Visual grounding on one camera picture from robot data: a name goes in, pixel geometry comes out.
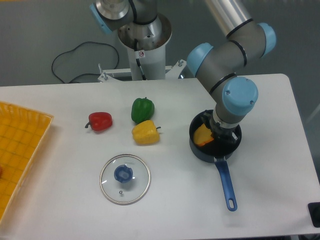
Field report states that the black cable on floor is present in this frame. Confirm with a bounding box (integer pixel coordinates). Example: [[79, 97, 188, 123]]
[[51, 41, 120, 84]]

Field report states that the yellow toy bell pepper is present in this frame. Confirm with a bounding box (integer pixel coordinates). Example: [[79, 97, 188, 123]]
[[131, 120, 160, 145]]

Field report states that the dark saucepan with blue handle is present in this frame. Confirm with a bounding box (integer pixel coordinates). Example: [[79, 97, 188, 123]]
[[189, 111, 242, 212]]

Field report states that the green toy bell pepper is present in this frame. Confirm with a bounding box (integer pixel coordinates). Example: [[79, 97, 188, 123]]
[[131, 97, 155, 124]]

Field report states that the black box at table edge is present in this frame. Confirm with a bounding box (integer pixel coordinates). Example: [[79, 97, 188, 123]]
[[307, 202, 320, 228]]

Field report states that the yellow plastic basket tray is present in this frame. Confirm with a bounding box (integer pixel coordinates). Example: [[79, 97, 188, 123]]
[[0, 101, 54, 220]]

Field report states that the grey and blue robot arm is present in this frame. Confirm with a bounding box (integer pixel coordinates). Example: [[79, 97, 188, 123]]
[[89, 0, 277, 143]]

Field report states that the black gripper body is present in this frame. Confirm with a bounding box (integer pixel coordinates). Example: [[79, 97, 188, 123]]
[[201, 109, 237, 143]]

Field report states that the red toy bell pepper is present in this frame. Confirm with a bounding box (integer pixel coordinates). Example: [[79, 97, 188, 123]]
[[85, 112, 113, 132]]

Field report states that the glass lid with blue knob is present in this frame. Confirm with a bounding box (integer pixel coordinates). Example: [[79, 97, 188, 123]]
[[99, 154, 151, 206]]

